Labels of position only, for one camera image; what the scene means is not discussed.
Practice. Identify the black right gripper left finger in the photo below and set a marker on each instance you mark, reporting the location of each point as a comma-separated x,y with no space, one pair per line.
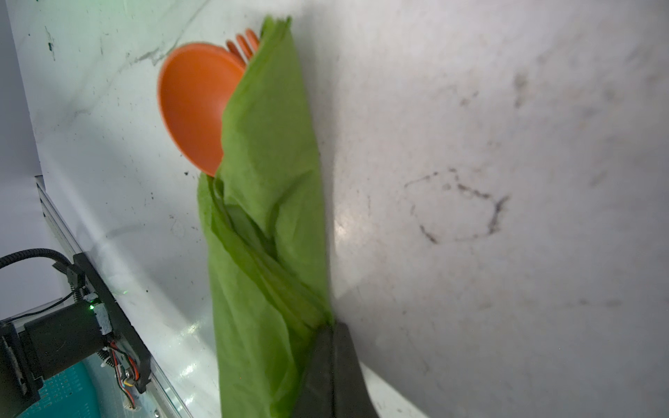
316,398

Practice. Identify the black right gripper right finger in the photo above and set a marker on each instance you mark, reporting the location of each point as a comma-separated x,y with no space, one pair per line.
350,394

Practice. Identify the orange plastic spoon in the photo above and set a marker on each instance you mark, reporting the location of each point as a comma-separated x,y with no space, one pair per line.
195,84

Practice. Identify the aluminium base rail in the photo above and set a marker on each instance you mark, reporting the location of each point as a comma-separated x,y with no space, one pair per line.
140,384

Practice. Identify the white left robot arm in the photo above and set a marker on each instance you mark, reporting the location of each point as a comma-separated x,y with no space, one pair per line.
43,348

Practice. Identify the orange plastic fork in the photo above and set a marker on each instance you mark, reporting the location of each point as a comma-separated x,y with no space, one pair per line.
243,46

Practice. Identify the green paper napkin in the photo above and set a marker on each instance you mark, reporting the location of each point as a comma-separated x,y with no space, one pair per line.
263,218

